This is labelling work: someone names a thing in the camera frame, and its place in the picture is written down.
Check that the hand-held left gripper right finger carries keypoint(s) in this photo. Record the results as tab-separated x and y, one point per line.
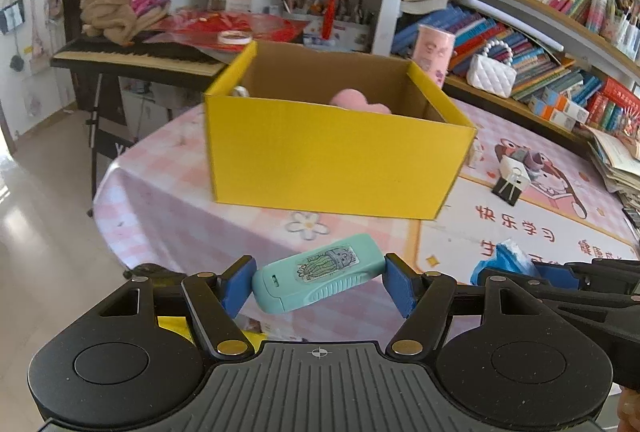
397	284

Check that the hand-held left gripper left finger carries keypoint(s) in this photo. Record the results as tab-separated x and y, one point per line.
237	284

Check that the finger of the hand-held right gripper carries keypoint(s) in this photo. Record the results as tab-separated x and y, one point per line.
555	276
590	317

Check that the blue white plastic packet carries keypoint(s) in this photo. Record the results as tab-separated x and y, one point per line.
502	259

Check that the white charger adapter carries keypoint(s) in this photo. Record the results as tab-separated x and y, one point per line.
516	170

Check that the yellow cardboard box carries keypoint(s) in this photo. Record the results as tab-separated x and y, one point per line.
325	161

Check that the pink plush pig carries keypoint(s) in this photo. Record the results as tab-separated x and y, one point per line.
350	99

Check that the black binder clip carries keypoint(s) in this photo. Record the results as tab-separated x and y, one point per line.
505	194

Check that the stack of workbooks and papers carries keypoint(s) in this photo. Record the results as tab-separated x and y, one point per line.
615	161

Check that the white orange blue small box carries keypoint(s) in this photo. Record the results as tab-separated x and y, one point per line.
544	97
550	119
572	111

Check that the thick red dictionary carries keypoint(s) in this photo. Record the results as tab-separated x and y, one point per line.
615	104

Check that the black keyboard stand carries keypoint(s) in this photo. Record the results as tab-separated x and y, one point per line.
94	141

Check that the long row of colourful books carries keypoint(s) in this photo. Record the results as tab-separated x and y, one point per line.
525	56

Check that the pink cylinder container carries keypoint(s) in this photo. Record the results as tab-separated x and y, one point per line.
434	54

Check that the white tape roll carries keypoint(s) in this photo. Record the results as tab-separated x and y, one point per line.
235	37

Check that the black digital piano keyboard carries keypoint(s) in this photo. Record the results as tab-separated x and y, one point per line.
135	56

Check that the white desk pen organizer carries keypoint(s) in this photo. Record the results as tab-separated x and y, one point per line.
352	34

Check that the white light bar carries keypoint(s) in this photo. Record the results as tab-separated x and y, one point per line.
515	19

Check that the bunch of pens and markers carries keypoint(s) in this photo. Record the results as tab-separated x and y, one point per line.
625	21

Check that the clear glitter bottle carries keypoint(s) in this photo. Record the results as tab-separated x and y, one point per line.
598	6

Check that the red tassel pen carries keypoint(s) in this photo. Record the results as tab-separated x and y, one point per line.
330	19

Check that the beige plush cloth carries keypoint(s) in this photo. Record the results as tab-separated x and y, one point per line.
110	6

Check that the small black hanging bag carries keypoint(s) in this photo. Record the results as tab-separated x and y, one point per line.
16	63

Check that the small hanging photo frame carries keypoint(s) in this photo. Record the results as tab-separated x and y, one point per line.
12	15

